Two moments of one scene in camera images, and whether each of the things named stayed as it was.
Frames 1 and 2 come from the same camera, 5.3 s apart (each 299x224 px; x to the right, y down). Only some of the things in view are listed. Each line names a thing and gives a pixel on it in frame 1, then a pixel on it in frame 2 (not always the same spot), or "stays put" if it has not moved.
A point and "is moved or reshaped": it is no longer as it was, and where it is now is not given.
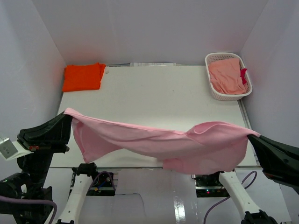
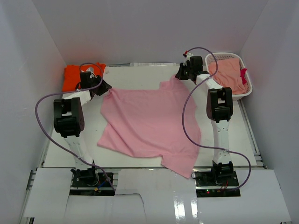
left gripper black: x=55 y=129 → x=103 y=87
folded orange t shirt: x=82 y=77 stays put
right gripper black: x=275 y=162 → x=180 y=75
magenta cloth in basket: x=242 y=72 stays put
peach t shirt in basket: x=225 y=75 stays put
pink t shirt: x=208 y=148 is moved or reshaped
